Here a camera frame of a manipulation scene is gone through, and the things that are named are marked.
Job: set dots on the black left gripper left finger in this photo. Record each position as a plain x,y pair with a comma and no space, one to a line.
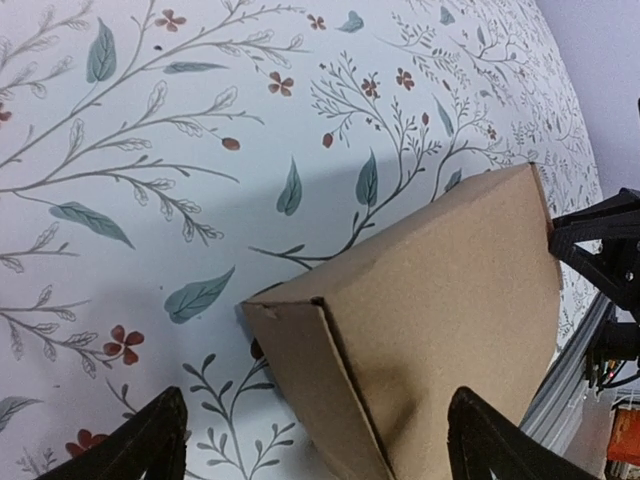
150,445

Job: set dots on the brown cardboard box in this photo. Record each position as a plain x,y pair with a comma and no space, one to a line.
369,347

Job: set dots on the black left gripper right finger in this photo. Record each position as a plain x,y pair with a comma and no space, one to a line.
483,444

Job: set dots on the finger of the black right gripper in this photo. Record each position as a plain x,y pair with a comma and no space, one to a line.
614,218
613,270

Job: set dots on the floral patterned table mat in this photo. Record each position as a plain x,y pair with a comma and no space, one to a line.
161,161

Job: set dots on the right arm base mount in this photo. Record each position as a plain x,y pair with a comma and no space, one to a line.
613,346

